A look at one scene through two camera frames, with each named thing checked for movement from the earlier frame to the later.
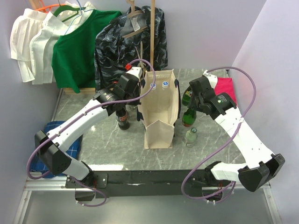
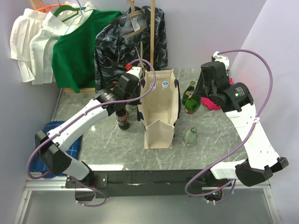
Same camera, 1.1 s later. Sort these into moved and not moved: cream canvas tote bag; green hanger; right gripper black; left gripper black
Moved: right gripper black
Not moved: cream canvas tote bag; left gripper black; green hanger
